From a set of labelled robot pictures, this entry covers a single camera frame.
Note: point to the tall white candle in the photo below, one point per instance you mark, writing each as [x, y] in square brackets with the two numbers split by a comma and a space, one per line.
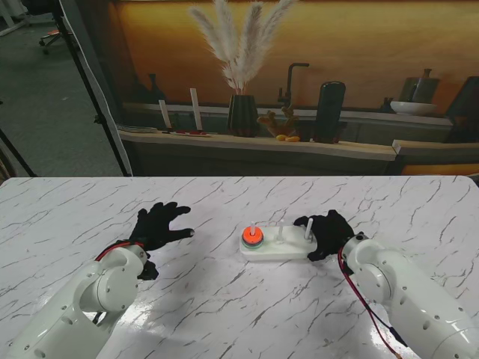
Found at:
[196, 110]

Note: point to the dark ribbed vase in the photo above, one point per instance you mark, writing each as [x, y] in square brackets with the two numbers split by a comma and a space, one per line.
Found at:
[243, 116]

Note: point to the black kitchen faucet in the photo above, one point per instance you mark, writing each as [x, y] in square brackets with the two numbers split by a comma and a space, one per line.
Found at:
[290, 82]

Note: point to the short wooden counter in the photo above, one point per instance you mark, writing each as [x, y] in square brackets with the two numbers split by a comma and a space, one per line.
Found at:
[434, 146]

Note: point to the white pampas grass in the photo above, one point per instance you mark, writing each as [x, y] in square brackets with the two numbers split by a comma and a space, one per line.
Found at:
[239, 48]

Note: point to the white bowl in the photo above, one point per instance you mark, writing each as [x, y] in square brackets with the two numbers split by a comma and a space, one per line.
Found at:
[411, 108]

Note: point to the black tripod stand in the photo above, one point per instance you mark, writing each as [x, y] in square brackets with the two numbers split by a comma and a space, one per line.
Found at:
[15, 153]
[99, 104]

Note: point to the stack of plates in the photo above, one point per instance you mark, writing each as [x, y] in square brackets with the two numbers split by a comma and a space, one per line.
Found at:
[136, 129]

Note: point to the squat dark glass bottle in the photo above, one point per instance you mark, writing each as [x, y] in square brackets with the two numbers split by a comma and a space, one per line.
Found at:
[139, 91]

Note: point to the white desk frame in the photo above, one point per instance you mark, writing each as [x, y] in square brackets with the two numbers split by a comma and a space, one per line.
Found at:
[15, 27]

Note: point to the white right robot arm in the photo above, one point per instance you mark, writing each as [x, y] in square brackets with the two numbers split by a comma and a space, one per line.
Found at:
[393, 280]

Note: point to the dark angular box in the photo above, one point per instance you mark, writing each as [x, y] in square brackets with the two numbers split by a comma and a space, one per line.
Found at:
[464, 112]

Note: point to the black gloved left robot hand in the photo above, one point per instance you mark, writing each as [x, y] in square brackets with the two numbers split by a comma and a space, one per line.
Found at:
[157, 228]

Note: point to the short white candle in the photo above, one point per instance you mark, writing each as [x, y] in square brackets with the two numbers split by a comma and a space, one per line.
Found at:
[165, 114]

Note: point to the office chair base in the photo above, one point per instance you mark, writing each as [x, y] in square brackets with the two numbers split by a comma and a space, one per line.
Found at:
[50, 39]

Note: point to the tall dark glass bottle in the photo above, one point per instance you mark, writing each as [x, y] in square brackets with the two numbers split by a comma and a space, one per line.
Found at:
[155, 91]

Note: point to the brown coral figurine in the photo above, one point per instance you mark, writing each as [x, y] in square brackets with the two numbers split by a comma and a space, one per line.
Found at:
[278, 123]

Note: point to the tray with red pieces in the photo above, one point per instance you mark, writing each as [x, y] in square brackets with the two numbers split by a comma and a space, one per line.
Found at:
[187, 133]

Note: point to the white Hanoi tower base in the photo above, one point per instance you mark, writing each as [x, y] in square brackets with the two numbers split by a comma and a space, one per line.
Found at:
[277, 253]

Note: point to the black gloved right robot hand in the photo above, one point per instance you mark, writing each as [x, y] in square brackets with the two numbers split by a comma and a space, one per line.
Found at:
[333, 232]

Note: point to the tall black cylinder appliance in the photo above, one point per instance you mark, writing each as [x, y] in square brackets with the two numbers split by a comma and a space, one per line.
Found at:
[330, 112]

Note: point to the orange kitchen backdrop banner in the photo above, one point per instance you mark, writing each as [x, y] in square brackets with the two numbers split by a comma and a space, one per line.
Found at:
[374, 45]

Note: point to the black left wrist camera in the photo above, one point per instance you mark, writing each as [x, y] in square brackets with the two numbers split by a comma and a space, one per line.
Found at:
[147, 271]

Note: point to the orange fruit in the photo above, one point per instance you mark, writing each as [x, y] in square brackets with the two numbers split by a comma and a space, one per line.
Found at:
[288, 138]

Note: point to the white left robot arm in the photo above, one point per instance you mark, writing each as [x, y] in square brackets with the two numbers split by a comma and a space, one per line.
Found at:
[101, 291]

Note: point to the grey board with bottle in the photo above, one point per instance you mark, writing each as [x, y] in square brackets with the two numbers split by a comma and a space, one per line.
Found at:
[419, 88]

